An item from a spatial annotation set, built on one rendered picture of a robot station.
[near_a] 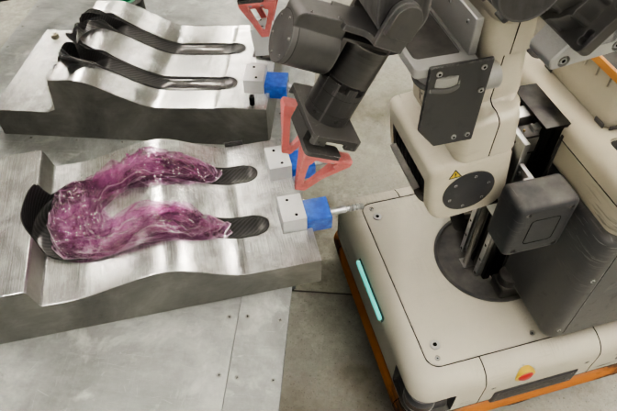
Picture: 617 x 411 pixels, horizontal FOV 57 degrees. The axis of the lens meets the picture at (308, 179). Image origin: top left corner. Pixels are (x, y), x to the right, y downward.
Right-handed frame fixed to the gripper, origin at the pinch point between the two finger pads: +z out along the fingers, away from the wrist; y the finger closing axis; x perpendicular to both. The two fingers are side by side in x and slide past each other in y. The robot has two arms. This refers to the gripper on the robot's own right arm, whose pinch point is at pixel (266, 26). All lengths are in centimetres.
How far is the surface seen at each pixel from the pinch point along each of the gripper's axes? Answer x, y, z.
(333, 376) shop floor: 3, 12, 98
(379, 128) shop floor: 17, -90, 86
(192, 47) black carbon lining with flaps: -15.9, -1.5, 3.5
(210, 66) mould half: -10.8, 5.3, 4.5
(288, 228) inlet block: 6.4, 39.8, 14.2
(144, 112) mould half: -20.7, 17.1, 6.3
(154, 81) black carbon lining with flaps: -20.4, 9.9, 4.2
